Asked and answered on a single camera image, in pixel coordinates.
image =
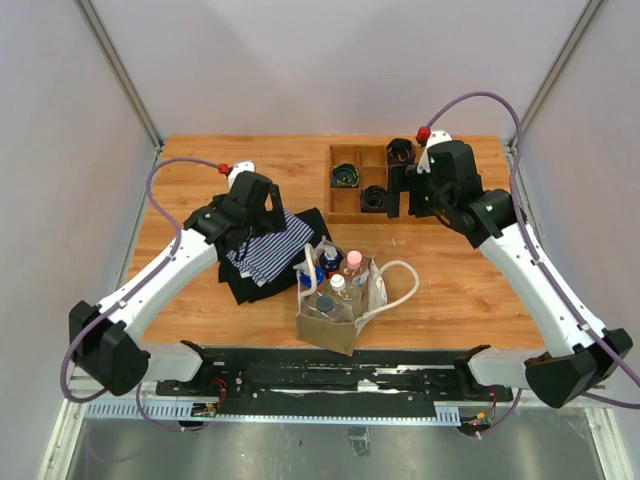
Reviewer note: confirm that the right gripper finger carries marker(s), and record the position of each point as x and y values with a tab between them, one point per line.
419	201
398	182

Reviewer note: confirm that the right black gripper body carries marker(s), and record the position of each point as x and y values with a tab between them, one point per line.
442	195

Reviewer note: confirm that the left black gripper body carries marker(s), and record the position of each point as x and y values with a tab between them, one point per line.
260	224

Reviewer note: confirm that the blue striped shirt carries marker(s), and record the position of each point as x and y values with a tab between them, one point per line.
263	259

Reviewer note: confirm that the wooden divided tray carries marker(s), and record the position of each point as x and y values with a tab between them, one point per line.
344	205

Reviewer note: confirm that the blue orange pump bottle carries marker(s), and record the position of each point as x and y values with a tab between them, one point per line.
330	260

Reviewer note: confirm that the black garment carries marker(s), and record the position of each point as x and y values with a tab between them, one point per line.
246	290

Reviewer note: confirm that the white cap clear bottle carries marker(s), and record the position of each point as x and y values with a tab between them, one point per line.
344	291

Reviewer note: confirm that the pink cap clear bottle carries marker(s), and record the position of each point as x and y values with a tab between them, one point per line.
355	268

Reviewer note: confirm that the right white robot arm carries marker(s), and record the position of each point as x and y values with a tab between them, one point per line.
579	350

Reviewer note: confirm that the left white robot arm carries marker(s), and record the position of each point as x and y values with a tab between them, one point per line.
105	339

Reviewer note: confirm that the rolled black orange tie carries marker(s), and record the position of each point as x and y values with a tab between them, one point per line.
400	151

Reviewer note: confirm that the rolled black dotted tie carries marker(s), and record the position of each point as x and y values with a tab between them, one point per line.
373	199

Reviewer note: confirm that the rolled dark blue tie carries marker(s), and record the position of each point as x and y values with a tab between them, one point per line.
345	175

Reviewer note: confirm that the grey cap square bottle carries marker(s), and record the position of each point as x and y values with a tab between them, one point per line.
326	308

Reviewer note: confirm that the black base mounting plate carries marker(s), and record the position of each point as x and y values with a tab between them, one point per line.
310	382

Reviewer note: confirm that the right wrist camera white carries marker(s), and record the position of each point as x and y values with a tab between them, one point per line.
436	137

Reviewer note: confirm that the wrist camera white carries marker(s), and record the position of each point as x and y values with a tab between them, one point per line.
240	167
436	137

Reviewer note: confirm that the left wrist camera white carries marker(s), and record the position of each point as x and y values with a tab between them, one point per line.
240	167

